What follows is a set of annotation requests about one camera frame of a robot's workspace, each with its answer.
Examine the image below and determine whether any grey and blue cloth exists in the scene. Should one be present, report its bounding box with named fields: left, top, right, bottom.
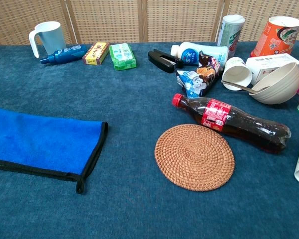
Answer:
left=0, top=107, right=109, bottom=195

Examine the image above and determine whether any black stapler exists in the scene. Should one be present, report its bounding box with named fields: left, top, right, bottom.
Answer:
left=148, top=49, right=184, bottom=74

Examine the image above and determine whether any round woven rattan coaster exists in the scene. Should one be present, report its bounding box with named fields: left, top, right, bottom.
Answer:
left=154, top=123, right=236, bottom=192

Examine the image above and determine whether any brown and blue snack bag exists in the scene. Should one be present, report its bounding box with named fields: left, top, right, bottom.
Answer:
left=175, top=51, right=224, bottom=99

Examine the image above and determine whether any green wet wipes pack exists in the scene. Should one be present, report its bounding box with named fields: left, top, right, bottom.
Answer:
left=109, top=43, right=138, bottom=71

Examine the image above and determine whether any white bottle with blue label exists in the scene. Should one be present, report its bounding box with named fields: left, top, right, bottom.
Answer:
left=170, top=41, right=229, bottom=67

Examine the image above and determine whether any red and yellow carton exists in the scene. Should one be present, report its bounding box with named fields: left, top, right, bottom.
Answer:
left=82, top=42, right=110, bottom=66

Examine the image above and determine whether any cola bottle with red label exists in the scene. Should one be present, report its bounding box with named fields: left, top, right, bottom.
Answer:
left=171, top=93, right=292, bottom=154

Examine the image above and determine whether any dark blue tablecloth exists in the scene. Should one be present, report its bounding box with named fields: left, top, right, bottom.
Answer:
left=0, top=41, right=299, bottom=239

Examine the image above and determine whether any beige spoon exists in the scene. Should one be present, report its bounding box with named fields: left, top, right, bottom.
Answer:
left=220, top=79, right=272, bottom=95

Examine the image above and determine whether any plain white paper cup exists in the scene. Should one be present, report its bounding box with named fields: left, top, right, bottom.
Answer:
left=222, top=56, right=253, bottom=91

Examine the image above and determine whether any woven bamboo folding screen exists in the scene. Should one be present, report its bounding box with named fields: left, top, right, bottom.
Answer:
left=0, top=0, right=299, bottom=46

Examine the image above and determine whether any dark blue spray bottle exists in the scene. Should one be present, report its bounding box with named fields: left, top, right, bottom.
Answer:
left=40, top=44, right=88, bottom=65

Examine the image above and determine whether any tall white lidded drink cup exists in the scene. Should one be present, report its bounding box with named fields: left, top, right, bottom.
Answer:
left=217, top=14, right=246, bottom=58

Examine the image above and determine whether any white cardboard box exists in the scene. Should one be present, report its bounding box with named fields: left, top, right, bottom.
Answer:
left=245, top=53, right=299, bottom=85

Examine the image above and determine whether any beige bowl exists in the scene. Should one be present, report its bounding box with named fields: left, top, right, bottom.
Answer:
left=248, top=61, right=299, bottom=105

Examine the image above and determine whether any orange instant noodle cup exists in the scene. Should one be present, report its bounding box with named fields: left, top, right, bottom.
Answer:
left=250, top=16, right=299, bottom=58

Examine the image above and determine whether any white handled mug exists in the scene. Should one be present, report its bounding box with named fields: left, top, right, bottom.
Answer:
left=28, top=21, right=67, bottom=59

